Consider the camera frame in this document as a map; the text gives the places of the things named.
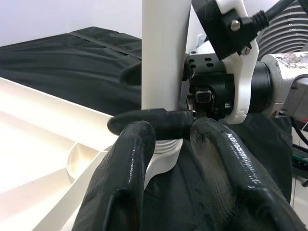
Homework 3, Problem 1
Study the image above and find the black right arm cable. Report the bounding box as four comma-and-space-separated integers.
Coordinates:
250, 0, 308, 27

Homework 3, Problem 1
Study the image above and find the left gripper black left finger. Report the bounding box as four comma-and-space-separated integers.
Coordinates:
72, 119, 156, 231

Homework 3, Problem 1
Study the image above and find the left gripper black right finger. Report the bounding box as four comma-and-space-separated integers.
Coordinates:
190, 117, 308, 231

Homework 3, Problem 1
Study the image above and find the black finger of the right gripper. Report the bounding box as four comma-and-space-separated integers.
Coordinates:
107, 108, 194, 141
120, 63, 142, 85

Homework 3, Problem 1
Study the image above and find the white plastic table leg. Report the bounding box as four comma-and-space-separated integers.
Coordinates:
141, 0, 192, 154

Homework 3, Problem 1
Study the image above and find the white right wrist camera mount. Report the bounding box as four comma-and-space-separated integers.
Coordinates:
191, 0, 260, 125

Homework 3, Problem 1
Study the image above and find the black table cloth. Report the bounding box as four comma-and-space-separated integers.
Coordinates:
0, 26, 293, 231

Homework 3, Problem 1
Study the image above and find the white plastic children table top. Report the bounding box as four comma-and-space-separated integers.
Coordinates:
0, 77, 183, 231

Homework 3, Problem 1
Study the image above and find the white floor fan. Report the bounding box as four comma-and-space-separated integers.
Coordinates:
258, 0, 308, 52

